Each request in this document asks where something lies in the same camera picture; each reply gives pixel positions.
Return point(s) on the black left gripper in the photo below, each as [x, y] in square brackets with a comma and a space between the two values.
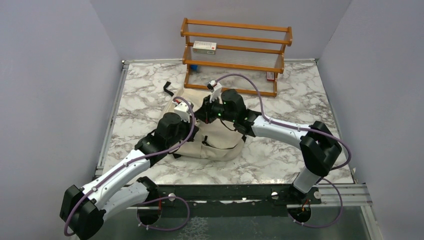
[192, 136]

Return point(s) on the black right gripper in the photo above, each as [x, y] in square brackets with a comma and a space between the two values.
[206, 113]

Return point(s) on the cream canvas backpack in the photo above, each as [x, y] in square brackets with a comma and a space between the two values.
[213, 141]

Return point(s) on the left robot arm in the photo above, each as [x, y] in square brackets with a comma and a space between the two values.
[85, 209]

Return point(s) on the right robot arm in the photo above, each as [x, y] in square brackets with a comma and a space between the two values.
[319, 148]

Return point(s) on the orange wooden shelf rack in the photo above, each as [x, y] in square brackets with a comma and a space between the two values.
[240, 46]

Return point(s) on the grey green small box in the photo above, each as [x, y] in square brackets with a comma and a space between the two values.
[204, 47]

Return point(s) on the red white small box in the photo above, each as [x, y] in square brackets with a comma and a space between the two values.
[270, 76]

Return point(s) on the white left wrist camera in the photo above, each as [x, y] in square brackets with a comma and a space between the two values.
[184, 111]

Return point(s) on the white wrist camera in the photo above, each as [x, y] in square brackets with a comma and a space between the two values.
[184, 111]
[215, 89]

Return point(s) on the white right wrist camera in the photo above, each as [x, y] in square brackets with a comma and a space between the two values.
[215, 89]

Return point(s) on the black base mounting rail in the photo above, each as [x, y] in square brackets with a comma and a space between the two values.
[225, 200]

